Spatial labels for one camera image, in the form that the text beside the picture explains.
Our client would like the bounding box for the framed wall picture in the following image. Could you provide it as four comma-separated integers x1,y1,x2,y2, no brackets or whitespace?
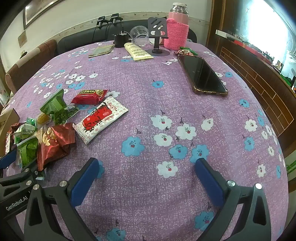
23,0,66,30

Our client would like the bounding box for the green and red snack packet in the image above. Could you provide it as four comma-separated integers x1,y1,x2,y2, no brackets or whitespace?
176,46,199,57

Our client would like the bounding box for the green bamboo wall sticker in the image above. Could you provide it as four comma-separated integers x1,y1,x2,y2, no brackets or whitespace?
285,158,296,176

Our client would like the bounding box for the clear glass jar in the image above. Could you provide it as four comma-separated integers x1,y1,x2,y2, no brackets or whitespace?
130,25,149,45

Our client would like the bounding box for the plain green snack packet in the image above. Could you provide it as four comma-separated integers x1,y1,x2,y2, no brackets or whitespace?
40,88,67,115

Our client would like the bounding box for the black phone stand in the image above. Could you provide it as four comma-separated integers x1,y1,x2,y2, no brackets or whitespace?
147,17,171,56

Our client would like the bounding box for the pink flask with knitted sleeve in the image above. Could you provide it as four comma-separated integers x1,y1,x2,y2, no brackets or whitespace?
164,2,189,50

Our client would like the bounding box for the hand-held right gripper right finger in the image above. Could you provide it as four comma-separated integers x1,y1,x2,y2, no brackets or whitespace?
194,158,272,241

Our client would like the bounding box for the green striped snack packet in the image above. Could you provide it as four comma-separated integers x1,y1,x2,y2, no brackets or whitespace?
16,137,39,166

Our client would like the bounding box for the window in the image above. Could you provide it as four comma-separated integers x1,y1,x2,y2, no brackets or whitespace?
231,0,296,77

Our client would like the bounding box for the small black cup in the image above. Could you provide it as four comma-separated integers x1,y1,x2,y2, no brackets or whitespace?
113,32,132,48

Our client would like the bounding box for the cardboard box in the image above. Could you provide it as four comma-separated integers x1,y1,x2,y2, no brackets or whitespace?
0,108,20,158

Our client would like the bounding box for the olive flat packet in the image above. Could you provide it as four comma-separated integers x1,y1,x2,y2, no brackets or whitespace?
88,44,115,58

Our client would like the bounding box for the dark red foil snack packet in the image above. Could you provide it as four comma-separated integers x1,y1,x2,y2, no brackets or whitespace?
37,123,76,171

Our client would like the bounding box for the green pea packet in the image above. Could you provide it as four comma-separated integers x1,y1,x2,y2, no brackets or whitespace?
53,105,79,124

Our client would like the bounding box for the white and red snack packet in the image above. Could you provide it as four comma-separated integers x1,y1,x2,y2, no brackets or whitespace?
72,96,129,145

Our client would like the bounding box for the brown chair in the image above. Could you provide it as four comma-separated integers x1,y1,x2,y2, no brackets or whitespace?
5,39,58,94

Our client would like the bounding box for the black sofa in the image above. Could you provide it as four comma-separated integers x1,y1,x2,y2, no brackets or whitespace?
57,20,197,56

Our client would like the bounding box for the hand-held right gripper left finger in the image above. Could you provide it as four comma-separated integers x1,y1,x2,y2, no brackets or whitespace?
24,158,100,241

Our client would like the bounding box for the green and white candy packet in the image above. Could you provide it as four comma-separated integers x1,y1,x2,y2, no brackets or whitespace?
14,123,37,144

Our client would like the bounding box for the wooden cabinet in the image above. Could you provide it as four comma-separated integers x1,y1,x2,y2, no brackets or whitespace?
207,0,296,139

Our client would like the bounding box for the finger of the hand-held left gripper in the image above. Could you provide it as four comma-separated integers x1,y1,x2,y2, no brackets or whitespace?
0,158,40,201
0,149,18,171

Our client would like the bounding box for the yellow candy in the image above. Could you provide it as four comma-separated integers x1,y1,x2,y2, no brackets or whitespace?
37,113,51,124

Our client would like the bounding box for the brown snack packet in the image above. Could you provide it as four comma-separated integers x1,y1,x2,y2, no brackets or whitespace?
5,124,23,153

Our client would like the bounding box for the yellow snack bar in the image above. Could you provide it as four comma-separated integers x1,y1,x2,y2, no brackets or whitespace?
124,42,154,61

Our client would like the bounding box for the purple floral tablecloth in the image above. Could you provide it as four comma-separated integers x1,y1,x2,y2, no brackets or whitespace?
0,42,289,241

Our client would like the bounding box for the black smartphone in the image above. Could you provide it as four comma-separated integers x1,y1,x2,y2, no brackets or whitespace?
177,54,228,95

